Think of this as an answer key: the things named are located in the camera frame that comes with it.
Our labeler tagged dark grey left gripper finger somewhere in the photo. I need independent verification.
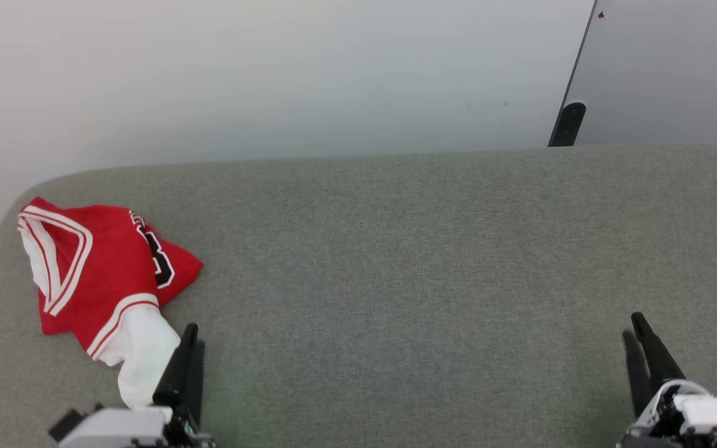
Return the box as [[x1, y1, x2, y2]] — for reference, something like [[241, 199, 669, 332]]
[[184, 341, 205, 427], [153, 324, 199, 410]]

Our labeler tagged grey fabric sofa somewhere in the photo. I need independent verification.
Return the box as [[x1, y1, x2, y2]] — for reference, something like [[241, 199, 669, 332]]
[[0, 144, 717, 448]]

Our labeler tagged red and white basketball jersey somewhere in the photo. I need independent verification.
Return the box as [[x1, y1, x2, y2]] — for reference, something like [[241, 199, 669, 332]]
[[17, 197, 204, 410]]

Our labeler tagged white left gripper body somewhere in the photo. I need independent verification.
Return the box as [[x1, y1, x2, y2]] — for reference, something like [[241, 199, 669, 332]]
[[49, 404, 217, 448]]

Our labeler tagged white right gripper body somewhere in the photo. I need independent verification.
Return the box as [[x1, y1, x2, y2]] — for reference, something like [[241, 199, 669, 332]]
[[617, 380, 717, 448]]

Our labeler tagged grey door panel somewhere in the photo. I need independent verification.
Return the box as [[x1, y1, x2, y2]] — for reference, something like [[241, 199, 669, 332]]
[[563, 0, 717, 156]]

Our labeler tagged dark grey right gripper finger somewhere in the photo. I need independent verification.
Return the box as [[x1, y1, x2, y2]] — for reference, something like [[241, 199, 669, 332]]
[[631, 312, 686, 390], [623, 331, 653, 418]]

